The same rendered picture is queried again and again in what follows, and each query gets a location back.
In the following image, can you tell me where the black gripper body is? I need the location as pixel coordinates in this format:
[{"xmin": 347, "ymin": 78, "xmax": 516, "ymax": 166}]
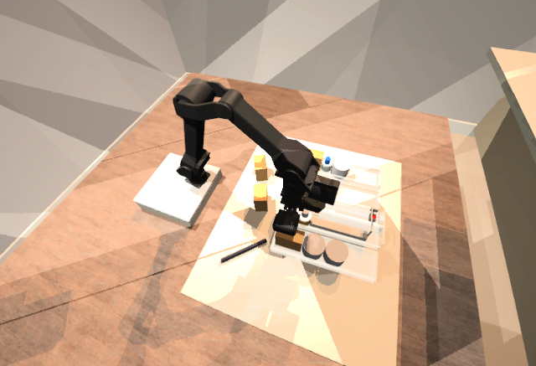
[{"xmin": 272, "ymin": 188, "xmax": 306, "ymax": 236}]

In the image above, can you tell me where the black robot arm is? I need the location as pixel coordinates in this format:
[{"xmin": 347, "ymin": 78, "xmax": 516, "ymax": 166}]
[{"xmin": 173, "ymin": 78, "xmax": 341, "ymax": 214}]

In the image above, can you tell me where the black flat bar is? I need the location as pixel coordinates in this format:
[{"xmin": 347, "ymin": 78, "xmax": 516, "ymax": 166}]
[{"xmin": 220, "ymin": 239, "xmax": 267, "ymax": 262}]

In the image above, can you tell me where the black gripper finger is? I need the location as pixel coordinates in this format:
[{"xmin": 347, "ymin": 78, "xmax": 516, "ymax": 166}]
[{"xmin": 278, "ymin": 209, "xmax": 301, "ymax": 220}]

